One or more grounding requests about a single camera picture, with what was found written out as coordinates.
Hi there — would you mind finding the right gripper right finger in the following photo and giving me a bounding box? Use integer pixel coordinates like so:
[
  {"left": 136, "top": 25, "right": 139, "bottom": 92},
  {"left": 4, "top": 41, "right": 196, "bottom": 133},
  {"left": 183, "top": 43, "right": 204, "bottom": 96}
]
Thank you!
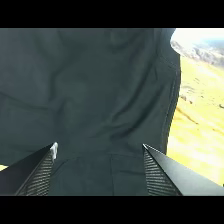
[{"left": 142, "top": 143, "right": 224, "bottom": 197}]

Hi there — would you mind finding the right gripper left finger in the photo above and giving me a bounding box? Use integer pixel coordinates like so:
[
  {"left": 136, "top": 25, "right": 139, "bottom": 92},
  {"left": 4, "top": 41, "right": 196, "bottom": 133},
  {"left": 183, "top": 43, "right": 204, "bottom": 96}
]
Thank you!
[{"left": 0, "top": 142, "right": 59, "bottom": 197}]

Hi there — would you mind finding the black garment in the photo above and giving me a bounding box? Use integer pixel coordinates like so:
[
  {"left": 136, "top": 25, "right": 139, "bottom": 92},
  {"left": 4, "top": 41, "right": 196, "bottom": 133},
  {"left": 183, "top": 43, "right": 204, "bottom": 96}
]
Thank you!
[{"left": 0, "top": 27, "right": 182, "bottom": 197}]

